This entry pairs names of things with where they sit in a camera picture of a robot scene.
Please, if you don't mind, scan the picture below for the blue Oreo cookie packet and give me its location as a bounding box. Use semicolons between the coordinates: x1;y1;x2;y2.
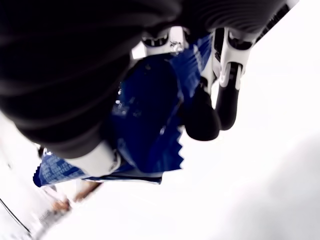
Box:
32;33;213;188

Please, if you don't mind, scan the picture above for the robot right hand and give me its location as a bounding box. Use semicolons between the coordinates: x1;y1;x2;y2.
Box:
0;0;301;176

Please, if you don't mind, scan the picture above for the seated person in white shirt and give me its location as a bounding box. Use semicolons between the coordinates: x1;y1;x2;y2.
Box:
37;179;104;226

